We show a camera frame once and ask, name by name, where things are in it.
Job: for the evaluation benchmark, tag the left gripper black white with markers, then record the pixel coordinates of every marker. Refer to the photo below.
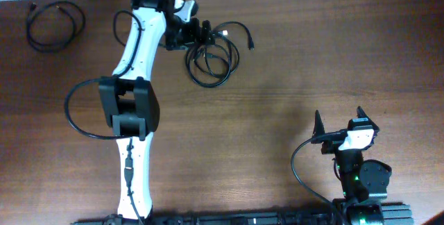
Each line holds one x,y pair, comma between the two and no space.
193,36

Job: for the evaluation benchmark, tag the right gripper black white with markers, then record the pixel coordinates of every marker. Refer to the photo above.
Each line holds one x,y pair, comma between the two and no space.
330,146

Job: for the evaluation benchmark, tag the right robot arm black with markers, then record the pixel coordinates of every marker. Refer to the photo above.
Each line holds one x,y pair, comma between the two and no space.
364,182

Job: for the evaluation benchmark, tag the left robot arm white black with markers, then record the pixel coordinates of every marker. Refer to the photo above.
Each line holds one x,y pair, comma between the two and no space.
129,103

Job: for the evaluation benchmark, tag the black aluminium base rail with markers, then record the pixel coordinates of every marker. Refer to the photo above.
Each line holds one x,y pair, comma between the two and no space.
387,214

